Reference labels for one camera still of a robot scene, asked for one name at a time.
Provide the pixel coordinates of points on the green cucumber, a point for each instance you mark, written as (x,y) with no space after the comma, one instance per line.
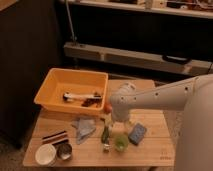
(105,134)

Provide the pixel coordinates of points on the dark brown object in bin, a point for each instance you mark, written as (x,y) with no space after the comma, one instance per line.
(92,101)

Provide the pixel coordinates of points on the white bowl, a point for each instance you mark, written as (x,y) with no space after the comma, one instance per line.
(45,155)

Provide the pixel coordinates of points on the blue sponge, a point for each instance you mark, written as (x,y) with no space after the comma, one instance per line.
(137,134)

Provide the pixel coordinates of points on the yellow plastic bin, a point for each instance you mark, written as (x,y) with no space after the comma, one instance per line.
(79,82)

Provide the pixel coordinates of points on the green plastic cup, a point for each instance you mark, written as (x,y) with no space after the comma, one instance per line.
(121,142)

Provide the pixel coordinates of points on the grey blue cloth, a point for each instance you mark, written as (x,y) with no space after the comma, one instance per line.
(84,129)

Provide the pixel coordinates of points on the metal cup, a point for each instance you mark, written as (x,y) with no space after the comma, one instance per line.
(64,151)

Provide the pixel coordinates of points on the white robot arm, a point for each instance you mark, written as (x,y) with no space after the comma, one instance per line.
(194,97)

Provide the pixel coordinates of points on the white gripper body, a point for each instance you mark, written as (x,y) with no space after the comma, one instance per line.
(120,115)

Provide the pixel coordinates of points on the orange fruit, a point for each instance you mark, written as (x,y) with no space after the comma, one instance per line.
(107,108)

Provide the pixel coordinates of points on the grey metal shelf rail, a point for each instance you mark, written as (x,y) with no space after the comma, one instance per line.
(136,59)

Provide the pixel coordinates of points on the wooden table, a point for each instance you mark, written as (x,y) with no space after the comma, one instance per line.
(156,149)

